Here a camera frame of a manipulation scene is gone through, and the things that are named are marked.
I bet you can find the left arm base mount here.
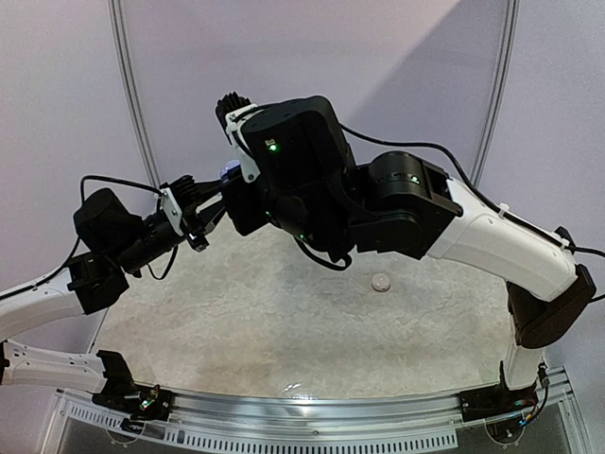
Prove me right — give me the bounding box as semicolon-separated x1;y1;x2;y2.
92;381;175;421

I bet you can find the lavender earbud charging case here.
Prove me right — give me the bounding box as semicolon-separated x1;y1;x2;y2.
219;160;240;182

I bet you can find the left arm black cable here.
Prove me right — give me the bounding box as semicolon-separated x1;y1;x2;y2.
65;174;181;283

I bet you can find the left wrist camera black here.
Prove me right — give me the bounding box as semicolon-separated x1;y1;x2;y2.
159;175;199;236

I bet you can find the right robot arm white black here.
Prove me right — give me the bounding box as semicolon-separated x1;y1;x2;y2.
216;93;596;412

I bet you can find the aluminium front rail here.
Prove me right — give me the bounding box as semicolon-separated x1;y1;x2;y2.
41;368;591;453

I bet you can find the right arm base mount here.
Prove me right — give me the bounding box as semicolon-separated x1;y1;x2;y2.
457;378;550;426

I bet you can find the right aluminium corner post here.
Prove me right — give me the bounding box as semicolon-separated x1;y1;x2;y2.
470;0;520;187

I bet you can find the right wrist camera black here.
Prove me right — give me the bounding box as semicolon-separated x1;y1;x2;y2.
215;92;260;183

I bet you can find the pink earbud charging case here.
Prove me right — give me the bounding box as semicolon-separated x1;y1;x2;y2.
371;273;391;292

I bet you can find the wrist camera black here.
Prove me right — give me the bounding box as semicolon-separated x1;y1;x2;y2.
159;175;199;236
215;92;260;183

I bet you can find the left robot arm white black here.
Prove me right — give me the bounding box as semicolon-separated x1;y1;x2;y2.
1;176;224;410

